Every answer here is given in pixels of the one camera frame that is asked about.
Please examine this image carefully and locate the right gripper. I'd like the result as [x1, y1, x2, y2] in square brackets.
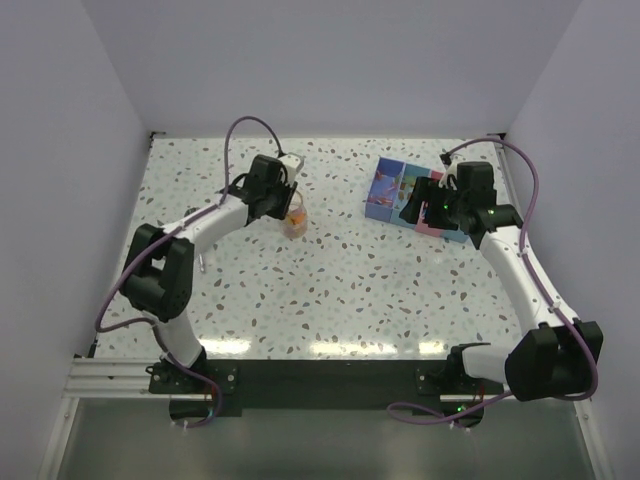
[399, 176, 468, 231]

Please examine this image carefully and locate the clear plastic jar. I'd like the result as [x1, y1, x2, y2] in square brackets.
[281, 192, 308, 239]

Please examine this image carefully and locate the purple candy box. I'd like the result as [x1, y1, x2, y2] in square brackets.
[364, 157, 406, 223]

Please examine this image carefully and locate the pink candy box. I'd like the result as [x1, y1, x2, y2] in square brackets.
[420, 173, 452, 230]

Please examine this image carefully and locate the light blue candy box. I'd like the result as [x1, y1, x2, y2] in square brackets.
[441, 230, 469, 244]

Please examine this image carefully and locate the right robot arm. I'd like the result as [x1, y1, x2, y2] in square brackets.
[400, 162, 604, 401]

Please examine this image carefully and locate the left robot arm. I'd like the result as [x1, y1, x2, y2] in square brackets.
[119, 154, 304, 392]

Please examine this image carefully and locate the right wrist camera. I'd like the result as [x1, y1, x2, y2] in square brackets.
[439, 153, 464, 187]

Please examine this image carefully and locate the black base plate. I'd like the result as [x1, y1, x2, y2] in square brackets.
[145, 360, 503, 420]

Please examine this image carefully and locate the aluminium frame rail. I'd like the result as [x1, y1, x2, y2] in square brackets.
[37, 349, 166, 480]

